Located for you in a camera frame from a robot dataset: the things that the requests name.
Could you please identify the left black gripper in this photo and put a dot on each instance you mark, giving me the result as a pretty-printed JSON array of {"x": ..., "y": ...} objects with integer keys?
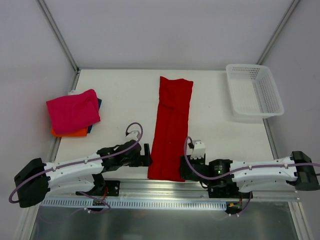
[{"x": 146, "y": 155}]

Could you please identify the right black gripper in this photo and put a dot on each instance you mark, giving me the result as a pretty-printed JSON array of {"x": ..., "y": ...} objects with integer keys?
[{"x": 184, "y": 168}]

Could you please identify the red t shirt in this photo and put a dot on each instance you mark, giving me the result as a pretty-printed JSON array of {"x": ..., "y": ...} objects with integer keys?
[{"x": 171, "y": 129}]

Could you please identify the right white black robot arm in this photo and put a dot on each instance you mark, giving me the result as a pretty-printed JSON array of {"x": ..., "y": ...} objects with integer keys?
[{"x": 226, "y": 178}]

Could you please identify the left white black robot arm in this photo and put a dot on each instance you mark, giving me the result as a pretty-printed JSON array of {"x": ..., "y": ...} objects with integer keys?
[{"x": 38, "y": 180}]

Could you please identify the folded orange t shirt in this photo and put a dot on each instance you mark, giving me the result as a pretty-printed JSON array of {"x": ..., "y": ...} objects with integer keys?
[{"x": 79, "y": 133}]

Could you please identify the folded navy blue t shirt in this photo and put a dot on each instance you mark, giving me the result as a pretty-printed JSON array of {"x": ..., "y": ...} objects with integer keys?
[{"x": 89, "y": 129}]

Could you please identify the folded pink t shirt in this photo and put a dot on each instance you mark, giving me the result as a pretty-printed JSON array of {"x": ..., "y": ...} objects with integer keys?
[{"x": 71, "y": 113}]

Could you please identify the white plastic basket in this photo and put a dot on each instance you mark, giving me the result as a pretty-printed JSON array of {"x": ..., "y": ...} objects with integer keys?
[{"x": 253, "y": 92}]

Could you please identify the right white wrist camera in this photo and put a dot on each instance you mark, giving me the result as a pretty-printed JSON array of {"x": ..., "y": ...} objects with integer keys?
[{"x": 198, "y": 150}]

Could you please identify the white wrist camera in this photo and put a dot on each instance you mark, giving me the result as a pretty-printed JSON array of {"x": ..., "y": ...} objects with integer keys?
[
  {"x": 133, "y": 135},
  {"x": 198, "y": 150}
]

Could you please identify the aluminium mounting rail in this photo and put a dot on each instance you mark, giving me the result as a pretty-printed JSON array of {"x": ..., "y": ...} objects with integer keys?
[{"x": 169, "y": 190}]

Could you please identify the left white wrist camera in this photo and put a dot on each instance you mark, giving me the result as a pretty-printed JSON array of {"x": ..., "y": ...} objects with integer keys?
[{"x": 133, "y": 135}]

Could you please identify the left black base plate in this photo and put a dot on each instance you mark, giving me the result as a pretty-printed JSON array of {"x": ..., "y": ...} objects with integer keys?
[{"x": 106, "y": 188}]

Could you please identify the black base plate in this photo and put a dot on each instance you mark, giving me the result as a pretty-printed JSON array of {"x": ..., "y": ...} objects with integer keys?
[
  {"x": 106, "y": 188},
  {"x": 226, "y": 192}
]

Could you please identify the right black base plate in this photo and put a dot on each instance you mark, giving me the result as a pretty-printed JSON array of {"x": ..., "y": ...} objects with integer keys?
[{"x": 226, "y": 192}]

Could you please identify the white slotted cable duct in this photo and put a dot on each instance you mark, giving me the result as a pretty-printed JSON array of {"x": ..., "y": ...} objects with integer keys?
[{"x": 153, "y": 204}]

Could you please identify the right aluminium frame post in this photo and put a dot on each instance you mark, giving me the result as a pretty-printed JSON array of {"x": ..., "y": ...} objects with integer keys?
[{"x": 278, "y": 30}]

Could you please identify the aluminium frame post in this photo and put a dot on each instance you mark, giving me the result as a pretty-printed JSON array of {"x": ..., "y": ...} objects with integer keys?
[
  {"x": 278, "y": 30},
  {"x": 57, "y": 33}
]

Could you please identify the left aluminium frame post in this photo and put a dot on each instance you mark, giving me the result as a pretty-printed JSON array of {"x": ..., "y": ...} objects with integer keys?
[{"x": 57, "y": 33}]

